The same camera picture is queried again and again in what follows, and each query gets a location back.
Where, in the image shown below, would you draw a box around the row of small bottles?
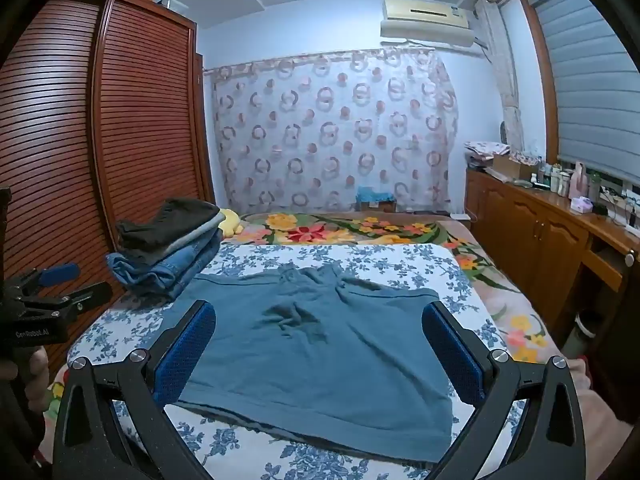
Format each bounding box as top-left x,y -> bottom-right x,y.
530,157 -> 573,198

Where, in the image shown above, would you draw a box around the folded blue jeans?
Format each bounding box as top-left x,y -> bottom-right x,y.
106,232 -> 223,302

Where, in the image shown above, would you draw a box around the blue floral white blanket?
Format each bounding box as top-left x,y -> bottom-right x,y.
65,242 -> 508,480

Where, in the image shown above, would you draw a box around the yellow plush toy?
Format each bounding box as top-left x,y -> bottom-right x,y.
217,207 -> 246,239

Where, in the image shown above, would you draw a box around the blue-grey sweatshirt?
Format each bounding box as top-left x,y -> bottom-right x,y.
165,261 -> 458,463

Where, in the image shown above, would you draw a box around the ring patterned curtain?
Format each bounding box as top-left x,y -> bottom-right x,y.
209,47 -> 461,217

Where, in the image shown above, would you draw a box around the person's left hand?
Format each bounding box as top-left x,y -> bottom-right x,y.
19,347 -> 51,414

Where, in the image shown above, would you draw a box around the folded grey garment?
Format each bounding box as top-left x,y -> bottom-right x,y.
150,212 -> 227,261

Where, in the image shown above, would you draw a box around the grey window blind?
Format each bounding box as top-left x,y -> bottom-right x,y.
527,0 -> 640,187

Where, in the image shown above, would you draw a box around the wooden louvred wardrobe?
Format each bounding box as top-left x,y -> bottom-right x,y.
0,0 -> 217,376

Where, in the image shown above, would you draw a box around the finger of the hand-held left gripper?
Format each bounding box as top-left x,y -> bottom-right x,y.
22,281 -> 114,322
12,262 -> 81,295

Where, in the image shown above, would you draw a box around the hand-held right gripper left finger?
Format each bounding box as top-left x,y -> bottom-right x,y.
52,300 -> 217,480

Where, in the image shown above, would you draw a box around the pink bottle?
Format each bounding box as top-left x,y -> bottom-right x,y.
570,161 -> 592,199

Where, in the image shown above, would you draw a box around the cardboard box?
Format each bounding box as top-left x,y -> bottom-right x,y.
492,152 -> 539,182

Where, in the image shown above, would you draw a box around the white air conditioner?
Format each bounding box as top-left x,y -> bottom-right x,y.
380,0 -> 476,49

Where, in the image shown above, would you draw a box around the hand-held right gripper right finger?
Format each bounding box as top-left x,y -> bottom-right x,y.
421,301 -> 587,480

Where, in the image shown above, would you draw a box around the wooden cabinet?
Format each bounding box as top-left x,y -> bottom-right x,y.
465,166 -> 640,361

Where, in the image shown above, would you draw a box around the folded dark olive garment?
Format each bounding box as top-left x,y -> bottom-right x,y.
116,198 -> 221,251

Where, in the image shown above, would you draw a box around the pink garment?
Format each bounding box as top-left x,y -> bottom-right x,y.
562,355 -> 633,480

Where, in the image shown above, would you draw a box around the colourful flower bedsheet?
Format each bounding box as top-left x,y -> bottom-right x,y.
222,211 -> 551,366

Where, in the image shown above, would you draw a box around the stack of patterned papers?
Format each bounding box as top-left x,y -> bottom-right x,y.
464,139 -> 511,169

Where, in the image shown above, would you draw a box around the blue box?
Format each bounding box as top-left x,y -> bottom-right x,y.
356,186 -> 399,212

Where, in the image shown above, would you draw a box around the beige corner curtain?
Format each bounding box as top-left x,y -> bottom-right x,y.
474,0 -> 526,153

